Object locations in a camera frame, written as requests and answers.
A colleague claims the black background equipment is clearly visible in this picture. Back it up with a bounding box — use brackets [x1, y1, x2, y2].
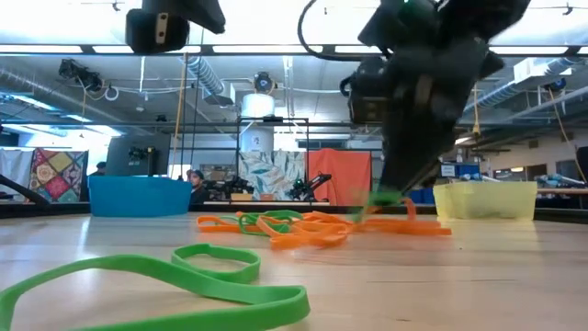
[201, 177, 254, 197]

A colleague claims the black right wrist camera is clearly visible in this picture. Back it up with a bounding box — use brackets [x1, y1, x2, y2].
[339, 57, 394, 125]

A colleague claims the white hanging cloth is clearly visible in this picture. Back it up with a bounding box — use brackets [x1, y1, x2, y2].
[0, 147, 34, 188]

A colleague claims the dark monitor panel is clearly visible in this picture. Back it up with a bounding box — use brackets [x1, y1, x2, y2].
[104, 133, 172, 178]

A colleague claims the green rubber band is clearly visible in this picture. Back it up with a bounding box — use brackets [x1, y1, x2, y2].
[237, 210, 305, 236]
[171, 243, 262, 285]
[351, 189, 406, 224]
[0, 254, 312, 331]

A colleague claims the silver ventilation duct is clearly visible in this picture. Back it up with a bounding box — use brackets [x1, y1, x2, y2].
[463, 57, 575, 116]
[186, 55, 227, 97]

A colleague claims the yellow translucent plastic basket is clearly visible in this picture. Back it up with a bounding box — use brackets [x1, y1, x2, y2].
[432, 180, 538, 221]

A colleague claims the orange-red hanging cloth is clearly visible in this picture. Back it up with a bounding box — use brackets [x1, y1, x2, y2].
[306, 147, 373, 207]

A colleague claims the blue plastic basket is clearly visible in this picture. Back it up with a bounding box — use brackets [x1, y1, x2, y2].
[87, 176, 194, 218]

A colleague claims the thick black cable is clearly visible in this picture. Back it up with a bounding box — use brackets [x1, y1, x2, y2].
[0, 173, 50, 206]

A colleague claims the leaf-patterned hanging cloth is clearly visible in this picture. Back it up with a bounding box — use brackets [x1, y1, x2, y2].
[238, 150, 307, 202]

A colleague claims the colourful patchwork quilt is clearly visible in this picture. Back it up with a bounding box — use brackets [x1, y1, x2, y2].
[28, 147, 89, 204]

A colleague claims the black ceiling light beam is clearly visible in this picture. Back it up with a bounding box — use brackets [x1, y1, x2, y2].
[0, 43, 588, 57]

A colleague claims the white ceiling unit box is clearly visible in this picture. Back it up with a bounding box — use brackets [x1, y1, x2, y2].
[513, 57, 573, 85]

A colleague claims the shelf with blue bins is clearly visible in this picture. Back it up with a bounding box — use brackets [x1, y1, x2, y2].
[406, 158, 482, 206]

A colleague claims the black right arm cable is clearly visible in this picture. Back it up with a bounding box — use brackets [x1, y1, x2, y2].
[297, 0, 368, 63]

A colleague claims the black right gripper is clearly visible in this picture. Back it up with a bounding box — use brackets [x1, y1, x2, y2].
[379, 36, 505, 194]

